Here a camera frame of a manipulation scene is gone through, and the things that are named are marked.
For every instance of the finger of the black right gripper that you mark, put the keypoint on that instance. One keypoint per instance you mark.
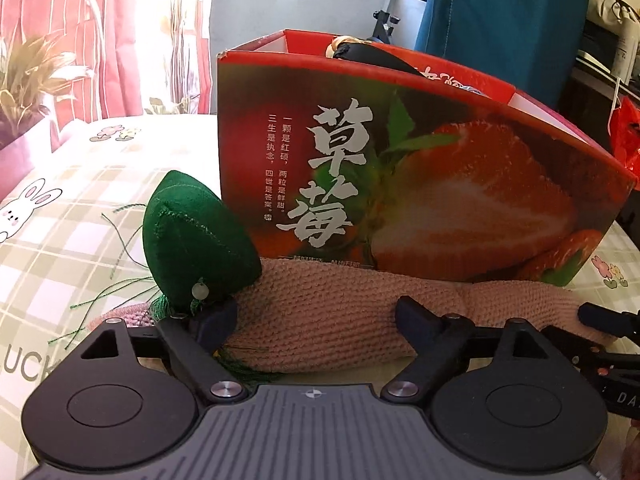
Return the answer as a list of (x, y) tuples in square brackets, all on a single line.
[(618, 324)]

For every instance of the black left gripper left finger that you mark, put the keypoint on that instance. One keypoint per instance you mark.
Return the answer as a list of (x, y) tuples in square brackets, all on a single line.
[(179, 334)]

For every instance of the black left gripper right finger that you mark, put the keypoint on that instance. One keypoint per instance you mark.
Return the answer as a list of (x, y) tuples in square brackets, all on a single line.
[(430, 336)]

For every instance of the green tasselled sachet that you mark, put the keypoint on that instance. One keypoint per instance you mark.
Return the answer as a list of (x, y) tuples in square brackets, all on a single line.
[(195, 252)]

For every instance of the pink knitted cloth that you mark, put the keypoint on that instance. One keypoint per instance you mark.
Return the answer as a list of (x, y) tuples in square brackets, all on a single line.
[(304, 316)]

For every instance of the orange floral cloth pouch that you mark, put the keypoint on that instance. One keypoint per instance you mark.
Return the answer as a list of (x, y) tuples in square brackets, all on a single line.
[(339, 43)]

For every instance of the checked plaid tablecloth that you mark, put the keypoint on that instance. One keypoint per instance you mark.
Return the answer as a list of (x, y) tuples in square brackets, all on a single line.
[(80, 257)]

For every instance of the red plastic bag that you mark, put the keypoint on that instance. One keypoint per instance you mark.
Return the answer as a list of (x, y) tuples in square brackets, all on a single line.
[(623, 128)]

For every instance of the red strawberry cardboard box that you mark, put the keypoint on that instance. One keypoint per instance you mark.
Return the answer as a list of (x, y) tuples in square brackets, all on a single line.
[(406, 163)]

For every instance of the dark wooden shelf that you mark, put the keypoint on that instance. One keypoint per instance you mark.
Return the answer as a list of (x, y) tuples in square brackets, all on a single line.
[(586, 99)]

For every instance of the white cylindrical bottle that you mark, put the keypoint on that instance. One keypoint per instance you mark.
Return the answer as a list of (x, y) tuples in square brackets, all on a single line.
[(626, 49)]

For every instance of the teal curtain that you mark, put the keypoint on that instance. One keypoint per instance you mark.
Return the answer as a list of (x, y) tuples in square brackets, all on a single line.
[(531, 44)]

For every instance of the printed pink backdrop cloth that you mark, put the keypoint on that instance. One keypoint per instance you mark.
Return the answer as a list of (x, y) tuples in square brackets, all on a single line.
[(66, 61)]

